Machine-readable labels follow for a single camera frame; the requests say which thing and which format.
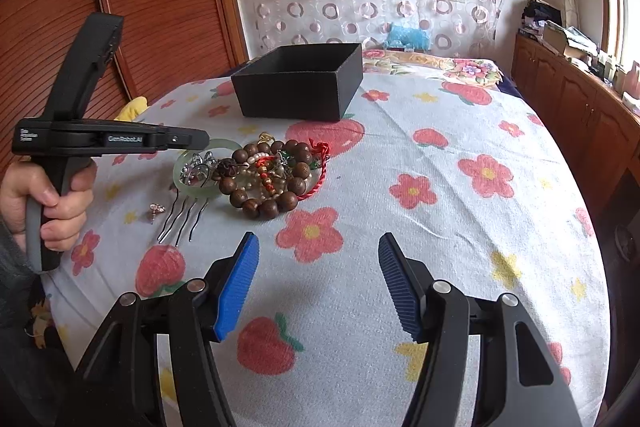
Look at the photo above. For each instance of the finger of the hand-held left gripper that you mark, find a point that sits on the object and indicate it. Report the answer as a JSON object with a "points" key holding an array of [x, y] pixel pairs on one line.
{"points": [[187, 140]]}

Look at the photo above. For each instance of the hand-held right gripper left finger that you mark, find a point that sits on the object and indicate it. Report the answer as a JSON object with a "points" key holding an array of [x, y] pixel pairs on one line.
{"points": [[237, 287]]}

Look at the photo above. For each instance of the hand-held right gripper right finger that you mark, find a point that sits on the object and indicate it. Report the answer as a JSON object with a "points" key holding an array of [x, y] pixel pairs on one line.
{"points": [[400, 287]]}

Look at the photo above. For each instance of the silver rhinestone hair comb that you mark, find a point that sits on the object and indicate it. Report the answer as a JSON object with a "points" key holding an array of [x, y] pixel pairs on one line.
{"points": [[197, 171]]}

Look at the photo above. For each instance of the pale green jade bangle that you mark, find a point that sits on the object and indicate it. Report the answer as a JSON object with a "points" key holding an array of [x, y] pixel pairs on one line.
{"points": [[192, 190]]}

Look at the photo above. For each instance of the black cardboard box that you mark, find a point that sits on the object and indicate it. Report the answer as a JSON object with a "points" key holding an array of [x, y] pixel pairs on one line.
{"points": [[290, 89]]}

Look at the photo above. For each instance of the person's left hand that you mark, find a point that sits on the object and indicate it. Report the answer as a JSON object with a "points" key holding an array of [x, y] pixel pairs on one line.
{"points": [[67, 207]]}

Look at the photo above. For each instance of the yellow plush toy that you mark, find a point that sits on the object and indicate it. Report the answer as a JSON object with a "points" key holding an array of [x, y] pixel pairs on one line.
{"points": [[132, 107]]}

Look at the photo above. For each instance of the strawberry and flower printed cloth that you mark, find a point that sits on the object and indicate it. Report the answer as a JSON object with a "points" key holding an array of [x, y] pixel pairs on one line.
{"points": [[450, 217]]}

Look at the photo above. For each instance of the brown wooden slatted wardrobe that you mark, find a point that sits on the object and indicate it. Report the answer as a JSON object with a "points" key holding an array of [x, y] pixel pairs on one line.
{"points": [[150, 7]]}

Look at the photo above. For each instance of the floral blanket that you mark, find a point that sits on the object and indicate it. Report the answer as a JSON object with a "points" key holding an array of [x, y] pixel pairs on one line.
{"points": [[450, 67]]}

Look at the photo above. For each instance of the dark blue bedspread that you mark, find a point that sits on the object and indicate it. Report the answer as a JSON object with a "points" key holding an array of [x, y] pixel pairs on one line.
{"points": [[507, 84]]}

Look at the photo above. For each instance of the blue gift bag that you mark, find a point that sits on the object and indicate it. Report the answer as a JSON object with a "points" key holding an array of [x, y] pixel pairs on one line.
{"points": [[407, 36]]}

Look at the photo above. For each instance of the wooden cabinet row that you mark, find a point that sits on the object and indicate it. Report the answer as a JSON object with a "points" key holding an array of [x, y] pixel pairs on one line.
{"points": [[565, 107]]}

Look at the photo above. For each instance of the pile of clutter on cabinet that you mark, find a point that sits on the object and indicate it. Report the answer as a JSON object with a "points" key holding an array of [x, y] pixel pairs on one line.
{"points": [[560, 37]]}

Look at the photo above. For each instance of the window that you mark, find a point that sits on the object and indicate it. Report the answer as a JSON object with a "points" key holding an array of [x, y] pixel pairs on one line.
{"points": [[612, 7]]}

